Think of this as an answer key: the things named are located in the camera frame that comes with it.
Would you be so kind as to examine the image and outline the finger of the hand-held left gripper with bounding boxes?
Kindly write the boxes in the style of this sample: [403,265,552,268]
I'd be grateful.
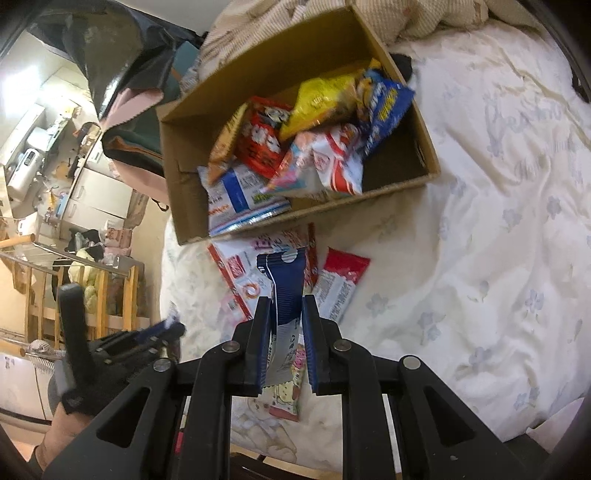
[95,318,186,366]
[57,283,94,372]

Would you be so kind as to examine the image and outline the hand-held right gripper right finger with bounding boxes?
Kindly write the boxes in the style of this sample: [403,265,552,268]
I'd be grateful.
[301,294,550,480]

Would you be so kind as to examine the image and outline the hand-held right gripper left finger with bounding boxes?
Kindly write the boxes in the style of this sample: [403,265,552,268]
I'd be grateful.
[44,296,273,480]

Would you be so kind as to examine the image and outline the red white bar snack packet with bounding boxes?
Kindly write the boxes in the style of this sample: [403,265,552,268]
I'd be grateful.
[310,247,371,324]

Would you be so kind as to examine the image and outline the red white ring snack packet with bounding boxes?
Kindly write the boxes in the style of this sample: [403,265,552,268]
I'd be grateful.
[207,224,319,324]

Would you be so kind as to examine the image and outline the pink white shrimp snack packet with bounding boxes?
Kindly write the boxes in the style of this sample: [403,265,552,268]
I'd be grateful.
[263,122,365,199]

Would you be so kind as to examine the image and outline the orange snack packet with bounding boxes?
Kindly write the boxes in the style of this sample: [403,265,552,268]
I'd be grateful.
[208,104,250,185]

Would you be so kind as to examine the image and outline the yellow snack packet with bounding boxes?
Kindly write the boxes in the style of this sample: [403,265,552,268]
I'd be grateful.
[279,69,370,141]

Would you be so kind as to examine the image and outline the brown cardboard box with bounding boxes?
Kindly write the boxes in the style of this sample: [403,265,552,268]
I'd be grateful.
[157,2,441,245]

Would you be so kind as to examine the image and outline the person's left forearm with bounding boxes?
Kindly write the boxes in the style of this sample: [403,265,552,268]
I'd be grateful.
[32,401,95,472]

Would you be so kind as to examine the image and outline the person's left hand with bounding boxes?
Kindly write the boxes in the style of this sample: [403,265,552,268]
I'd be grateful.
[48,357,158,416]

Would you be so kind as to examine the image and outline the wooden rack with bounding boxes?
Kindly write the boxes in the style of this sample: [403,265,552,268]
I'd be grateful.
[25,258,151,356]

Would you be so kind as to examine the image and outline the white base cabinets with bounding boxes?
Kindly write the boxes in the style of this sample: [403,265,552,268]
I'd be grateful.
[60,138,134,232]

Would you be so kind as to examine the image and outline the white water heater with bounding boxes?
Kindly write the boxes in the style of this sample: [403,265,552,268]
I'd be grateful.
[4,148,47,201]

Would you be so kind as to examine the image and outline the dark green chair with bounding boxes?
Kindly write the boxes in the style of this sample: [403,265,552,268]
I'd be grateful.
[102,41,201,162]

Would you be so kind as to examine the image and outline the pink cloth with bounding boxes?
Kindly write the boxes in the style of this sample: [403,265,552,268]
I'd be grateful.
[99,85,167,192]

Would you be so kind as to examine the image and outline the black plastic bag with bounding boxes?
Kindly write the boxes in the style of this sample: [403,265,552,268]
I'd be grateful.
[34,0,204,116]

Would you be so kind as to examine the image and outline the small black cloth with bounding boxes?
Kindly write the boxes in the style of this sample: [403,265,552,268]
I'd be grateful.
[388,53,414,85]

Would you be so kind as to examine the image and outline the pink checkered duvet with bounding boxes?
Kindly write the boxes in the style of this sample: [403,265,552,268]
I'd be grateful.
[178,0,546,93]

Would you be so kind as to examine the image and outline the metal rail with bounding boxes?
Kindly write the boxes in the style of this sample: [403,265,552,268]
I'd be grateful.
[0,249,130,278]

